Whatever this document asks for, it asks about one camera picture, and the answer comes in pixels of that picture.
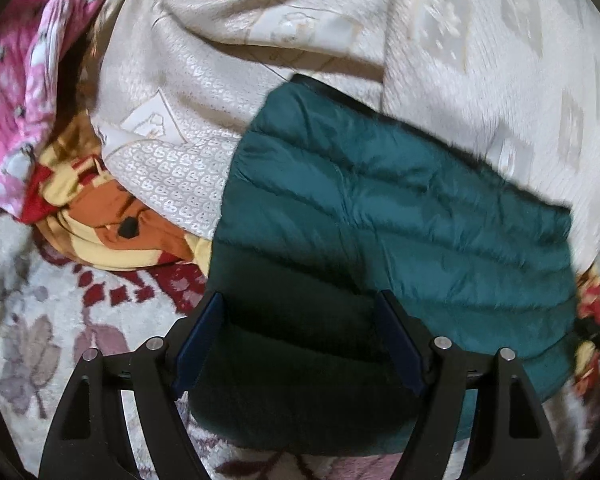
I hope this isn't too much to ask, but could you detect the dark green puffer jacket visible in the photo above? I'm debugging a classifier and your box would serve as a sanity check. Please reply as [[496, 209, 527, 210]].
[[187, 74, 582, 457]]

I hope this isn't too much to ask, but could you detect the red yellow patterned cloth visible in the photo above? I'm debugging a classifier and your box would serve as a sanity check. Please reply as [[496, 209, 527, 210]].
[[572, 264, 600, 391]]

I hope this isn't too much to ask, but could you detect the cream patterned bedspread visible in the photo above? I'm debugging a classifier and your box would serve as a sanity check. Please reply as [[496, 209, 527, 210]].
[[87, 0, 600, 273]]

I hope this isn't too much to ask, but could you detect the pink penguin print cloth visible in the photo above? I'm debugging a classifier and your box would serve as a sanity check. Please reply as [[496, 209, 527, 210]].
[[0, 0, 127, 217]]

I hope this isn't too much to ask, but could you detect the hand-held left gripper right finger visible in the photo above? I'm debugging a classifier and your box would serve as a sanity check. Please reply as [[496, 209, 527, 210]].
[[374, 289, 567, 480]]

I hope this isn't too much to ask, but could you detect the floral leaf print blanket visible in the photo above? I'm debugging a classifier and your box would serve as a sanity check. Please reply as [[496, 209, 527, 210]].
[[0, 205, 600, 480]]

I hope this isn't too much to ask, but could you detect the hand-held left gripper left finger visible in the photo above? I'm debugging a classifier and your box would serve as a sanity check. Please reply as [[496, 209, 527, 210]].
[[39, 290, 225, 480]]

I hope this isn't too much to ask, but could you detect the orange yellow printed cloth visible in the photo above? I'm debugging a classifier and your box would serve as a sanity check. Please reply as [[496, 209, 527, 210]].
[[20, 110, 217, 274]]

